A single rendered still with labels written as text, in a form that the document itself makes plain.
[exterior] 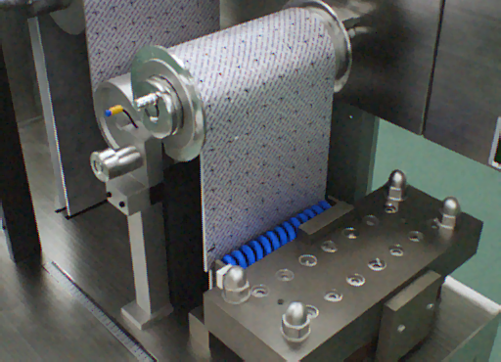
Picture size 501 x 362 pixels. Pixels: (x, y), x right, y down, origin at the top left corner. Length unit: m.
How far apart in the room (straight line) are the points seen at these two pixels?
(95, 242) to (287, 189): 0.38
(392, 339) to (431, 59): 0.38
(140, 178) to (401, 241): 0.37
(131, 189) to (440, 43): 0.45
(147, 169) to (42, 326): 0.31
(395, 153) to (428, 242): 2.23
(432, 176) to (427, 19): 2.16
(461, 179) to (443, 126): 2.12
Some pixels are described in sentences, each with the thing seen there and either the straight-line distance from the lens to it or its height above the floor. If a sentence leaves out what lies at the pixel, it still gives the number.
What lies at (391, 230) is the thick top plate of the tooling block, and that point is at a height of 1.03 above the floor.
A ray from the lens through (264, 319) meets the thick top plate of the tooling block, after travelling 0.88.
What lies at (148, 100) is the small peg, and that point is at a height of 1.27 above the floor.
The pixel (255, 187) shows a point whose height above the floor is 1.12.
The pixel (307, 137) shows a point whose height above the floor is 1.16.
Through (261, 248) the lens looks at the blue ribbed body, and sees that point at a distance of 0.97.
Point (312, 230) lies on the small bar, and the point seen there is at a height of 1.05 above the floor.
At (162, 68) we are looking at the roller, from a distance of 0.84.
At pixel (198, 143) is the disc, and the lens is 0.84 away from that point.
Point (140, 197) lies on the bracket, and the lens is 0.92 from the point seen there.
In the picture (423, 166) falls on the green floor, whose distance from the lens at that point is 3.17.
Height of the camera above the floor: 1.65
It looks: 33 degrees down
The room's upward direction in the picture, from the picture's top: straight up
